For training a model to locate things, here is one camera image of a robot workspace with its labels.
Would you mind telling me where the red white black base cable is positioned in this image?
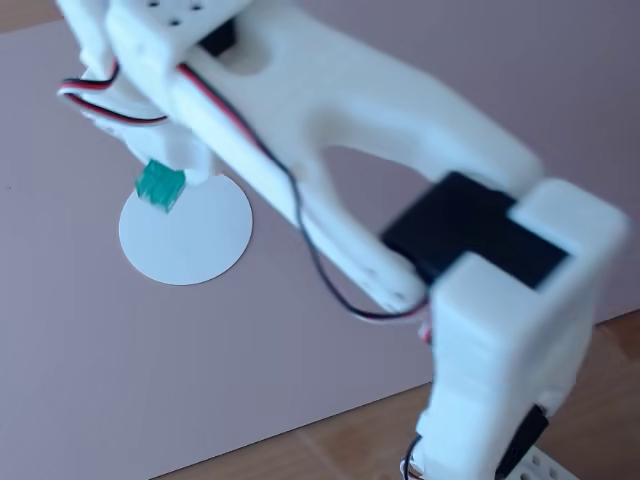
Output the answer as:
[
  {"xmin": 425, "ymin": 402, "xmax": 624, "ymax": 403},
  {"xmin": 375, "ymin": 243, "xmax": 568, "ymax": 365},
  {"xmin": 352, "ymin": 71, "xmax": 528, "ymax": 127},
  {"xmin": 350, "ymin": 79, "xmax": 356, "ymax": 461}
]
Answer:
[{"xmin": 399, "ymin": 433, "xmax": 426, "ymax": 476}]

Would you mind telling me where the teal lego brick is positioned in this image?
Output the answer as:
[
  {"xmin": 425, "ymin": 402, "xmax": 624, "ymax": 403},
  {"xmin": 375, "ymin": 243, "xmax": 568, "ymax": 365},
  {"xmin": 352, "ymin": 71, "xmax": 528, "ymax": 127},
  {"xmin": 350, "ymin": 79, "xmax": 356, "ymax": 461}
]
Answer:
[{"xmin": 134, "ymin": 158, "xmax": 187, "ymax": 215}]

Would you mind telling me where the white paper circle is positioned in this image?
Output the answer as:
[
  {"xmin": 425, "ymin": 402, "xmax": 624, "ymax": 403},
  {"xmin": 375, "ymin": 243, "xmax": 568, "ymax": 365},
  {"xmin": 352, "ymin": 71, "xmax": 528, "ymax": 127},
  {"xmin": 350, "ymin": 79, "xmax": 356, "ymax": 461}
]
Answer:
[{"xmin": 118, "ymin": 174, "xmax": 255, "ymax": 287}]

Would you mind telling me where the red white black arm cable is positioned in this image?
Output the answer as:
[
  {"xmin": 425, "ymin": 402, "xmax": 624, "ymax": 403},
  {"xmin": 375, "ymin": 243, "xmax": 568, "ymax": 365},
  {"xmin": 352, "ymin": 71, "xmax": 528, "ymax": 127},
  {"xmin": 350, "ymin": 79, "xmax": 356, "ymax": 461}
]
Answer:
[{"xmin": 175, "ymin": 62, "xmax": 432, "ymax": 322}]

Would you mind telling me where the pink table mat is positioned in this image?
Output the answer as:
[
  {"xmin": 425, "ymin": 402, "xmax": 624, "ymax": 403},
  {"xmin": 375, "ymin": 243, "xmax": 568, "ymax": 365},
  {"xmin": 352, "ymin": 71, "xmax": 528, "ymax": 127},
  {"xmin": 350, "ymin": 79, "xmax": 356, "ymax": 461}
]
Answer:
[{"xmin": 0, "ymin": 0, "xmax": 640, "ymax": 480}]

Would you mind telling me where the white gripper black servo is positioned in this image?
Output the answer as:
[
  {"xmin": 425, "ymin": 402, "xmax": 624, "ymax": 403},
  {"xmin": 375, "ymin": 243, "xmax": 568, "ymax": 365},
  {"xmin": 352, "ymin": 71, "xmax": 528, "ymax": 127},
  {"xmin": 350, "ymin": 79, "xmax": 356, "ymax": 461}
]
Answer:
[{"xmin": 55, "ymin": 0, "xmax": 211, "ymax": 186}]

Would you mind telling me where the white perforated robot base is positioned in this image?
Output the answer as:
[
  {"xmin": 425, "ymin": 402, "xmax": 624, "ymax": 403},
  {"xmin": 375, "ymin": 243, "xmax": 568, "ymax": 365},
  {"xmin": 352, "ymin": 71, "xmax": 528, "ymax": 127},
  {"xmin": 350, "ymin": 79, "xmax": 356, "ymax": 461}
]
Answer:
[{"xmin": 504, "ymin": 439, "xmax": 584, "ymax": 480}]

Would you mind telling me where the red white black gripper cable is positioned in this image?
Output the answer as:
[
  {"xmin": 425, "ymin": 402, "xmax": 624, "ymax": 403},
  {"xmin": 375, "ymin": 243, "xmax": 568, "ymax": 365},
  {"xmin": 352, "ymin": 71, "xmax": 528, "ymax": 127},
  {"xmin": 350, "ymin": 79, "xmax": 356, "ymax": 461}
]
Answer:
[{"xmin": 56, "ymin": 59, "xmax": 170, "ymax": 127}]

